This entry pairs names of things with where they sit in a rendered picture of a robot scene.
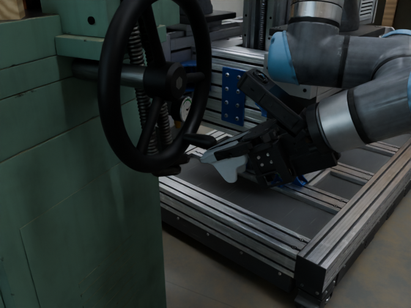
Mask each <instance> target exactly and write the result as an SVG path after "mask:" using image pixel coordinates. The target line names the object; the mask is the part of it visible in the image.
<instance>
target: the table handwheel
mask: <svg viewBox="0 0 411 308"><path fill-rule="evenodd" d="M156 1H158V0H123V1H122V2H121V4H120V6H119V7H118V8H117V10H116V12H115V14H114V16H113V18H112V20H111V22H110V24H109V26H108V30H107V32H106V35H105V38H104V41H103V45H102V50H101V54H100V60H91V59H82V58H76V59H75V60H74V61H73V63H72V73H73V75H74V77H75V78H78V79H85V80H89V81H96V82H97V98H98V110H99V114H100V120H101V123H102V127H103V131H104V134H105V136H106V139H107V141H108V143H109V145H110V147H111V148H112V150H113V152H114V153H115V154H116V156H117V157H118V158H119V159H120V160H121V161H122V162H123V163H124V164H125V165H126V166H128V167H129V168H131V169H133V170H135V171H138V172H143V173H154V172H159V171H162V170H164V169H166V168H168V167H169V166H171V165H172V164H174V163H175V162H176V161H177V160H178V159H179V158H180V157H181V156H182V155H183V154H184V153H185V151H186V150H187V148H188V147H189V145H190V144H188V143H186V142H184V141H183V136H184V134H185V133H197V131H198V129H199V126H200V124H201V121H202V118H203V116H204V112H205V110H206V105H207V100H208V97H209V90H210V82H211V75H212V49H211V42H210V34H209V29H208V25H207V22H206V18H205V16H204V12H203V11H202V8H201V6H200V4H199V2H198V0H172V1H174V2H175V3H176V4H177V5H178V6H179V7H180V8H181V9H182V10H183V12H184V13H185V15H186V17H187V19H188V21H189V23H190V26H191V30H192V32H193V37H194V43H195V48H196V73H186V71H185V69H184V67H183V66H182V64H180V63H178V62H170V61H166V59H165V55H164V52H163V48H162V45H161V41H160V38H159V35H158V30H157V25H156V22H155V17H154V13H153V9H152V4H153V3H154V2H156ZM140 16H142V19H143V22H144V26H145V29H146V32H147V36H148V39H149V44H150V48H151V52H152V56H153V59H154V60H153V61H151V62H150V63H149V65H148V66H141V65H132V64H123V59H124V54H125V50H126V47H127V43H128V40H129V38H130V35H131V33H132V30H133V28H134V26H135V24H136V23H137V21H138V20H139V18H140ZM193 82H195V87H194V94H193V99H192V102H191V106H190V110H189V112H188V115H187V118H186V120H185V123H184V125H183V127H182V129H181V130H180V132H179V134H178V135H177V137H176V138H175V139H174V140H173V142H172V143H171V144H170V145H169V146H168V147H167V148H166V149H164V150H163V151H162V152H160V153H158V154H156V155H146V152H147V149H148V146H149V143H150V139H151V137H152V133H153V131H154V128H155V125H156V122H157V120H158V116H159V115H160V111H161V109H162V106H163V103H164V101H170V102H176V101H177V100H179V99H180V98H181V97H182V95H183V94H184V92H185V89H186V86H187V83H193ZM120 86H126V87H133V88H138V89H144V90H145V92H146V94H147V96H148V97H149V98H153V99H152V103H151V106H150V109H149V112H148V115H147V119H146V122H145V124H144V128H143V130H142V133H141V135H140V138H139V141H138V144H137V146H136V147H135V146H134V145H133V143H132V142H131V140H130V138H129V136H128V134H127V130H126V129H125V125H124V121H123V117H122V111H121V105H120Z"/></svg>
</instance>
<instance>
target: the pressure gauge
mask: <svg viewBox="0 0 411 308"><path fill-rule="evenodd" d="M191 102H192V98H191V97H186V96H182V97H181V98H180V99H179V100H177V101H176V102H172V104H171V117H172V119H173V120H174V124H175V125H176V128H180V127H181V126H180V122H183V123H185V120H186V118H187V115H188V112H189V110H190V108H189V107H190V105H191ZM188 108H189V110H188V111H187V110H186V109H188Z"/></svg>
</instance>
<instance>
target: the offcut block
mask: <svg viewBox="0 0 411 308"><path fill-rule="evenodd" d="M23 17H25V12H24V6H23V0H0V20H20V19H22V18H23Z"/></svg>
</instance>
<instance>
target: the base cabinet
mask: <svg viewBox="0 0 411 308"><path fill-rule="evenodd" d="M136 99H137V98H134V99H132V100H130V101H128V102H126V103H124V104H122V105H121V111H122V117H123V121H124V125H125V129H126V130H127V134H128V136H129V138H130V140H131V142H132V143H133V145H134V146H135V147H136V146H137V144H138V141H139V138H140V135H141V133H142V128H141V127H142V126H141V122H140V118H139V117H140V115H139V111H138V109H139V108H138V105H137V101H136ZM0 308H167V305H166V286H165V267H164V256H163V237H162V227H161V207H160V188H159V178H158V177H156V176H154V175H152V173H143V172H138V171H135V170H133V169H131V168H129V167H128V166H126V165H125V164H124V163H123V162H122V161H121V160H120V159H119V158H118V157H117V156H116V154H115V153H114V152H113V150H112V148H111V147H110V145H109V143H108V141H107V139H106V136H105V134H104V131H103V127H102V123H101V120H100V115H98V116H96V117H94V118H92V119H90V120H88V121H86V122H83V123H81V124H79V125H77V126H75V127H73V128H71V129H69V130H67V131H65V132H63V133H60V134H58V135H56V136H54V137H52V138H49V139H47V140H45V141H43V142H41V143H39V144H37V145H35V146H33V147H31V148H29V149H26V150H24V151H22V152H20V153H18V154H16V155H14V156H11V157H10V158H7V159H5V160H3V161H1V162H0Z"/></svg>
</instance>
